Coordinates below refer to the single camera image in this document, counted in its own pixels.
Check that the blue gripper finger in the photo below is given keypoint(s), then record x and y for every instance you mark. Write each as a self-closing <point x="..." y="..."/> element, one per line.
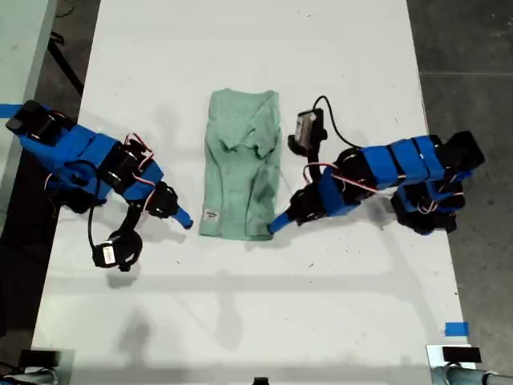
<point x="284" y="220"/>
<point x="184" y="216"/>
<point x="181" y="224"/>
<point x="284" y="228"/>

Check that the pale green T-shirt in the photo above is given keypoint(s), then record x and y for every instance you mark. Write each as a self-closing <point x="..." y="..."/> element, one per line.
<point x="236" y="180"/>

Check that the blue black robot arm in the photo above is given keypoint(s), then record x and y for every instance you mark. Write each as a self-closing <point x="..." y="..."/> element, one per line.
<point x="72" y="148"/>
<point x="401" y="160"/>

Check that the small black block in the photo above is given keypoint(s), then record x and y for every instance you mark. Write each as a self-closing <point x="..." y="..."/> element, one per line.
<point x="261" y="381"/>

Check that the black stand leg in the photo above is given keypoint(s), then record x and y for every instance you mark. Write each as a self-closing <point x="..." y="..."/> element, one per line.
<point x="64" y="60"/>

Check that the long blue tape strip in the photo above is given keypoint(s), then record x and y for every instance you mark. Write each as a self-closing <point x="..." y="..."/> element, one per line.
<point x="5" y="109"/>

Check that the short blue tape strip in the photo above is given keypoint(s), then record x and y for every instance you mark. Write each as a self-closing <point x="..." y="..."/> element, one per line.
<point x="457" y="329"/>

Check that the white plate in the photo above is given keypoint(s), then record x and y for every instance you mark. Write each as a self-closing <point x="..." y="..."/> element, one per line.
<point x="435" y="355"/>

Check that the small black box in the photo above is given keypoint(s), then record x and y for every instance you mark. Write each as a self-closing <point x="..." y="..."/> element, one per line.
<point x="461" y="355"/>
<point x="38" y="358"/>

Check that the pale side table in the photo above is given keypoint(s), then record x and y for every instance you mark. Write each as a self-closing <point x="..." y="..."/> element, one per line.
<point x="20" y="48"/>

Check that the grey blue object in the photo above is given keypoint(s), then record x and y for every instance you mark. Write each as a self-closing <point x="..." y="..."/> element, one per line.
<point x="461" y="377"/>
<point x="36" y="379"/>

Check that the black camera stalk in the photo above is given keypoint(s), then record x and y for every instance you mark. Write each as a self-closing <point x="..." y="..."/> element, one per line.
<point x="130" y="218"/>
<point x="314" y="164"/>

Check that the black camera box, grey face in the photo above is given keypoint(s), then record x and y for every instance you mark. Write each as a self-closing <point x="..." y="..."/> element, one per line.
<point x="308" y="128"/>

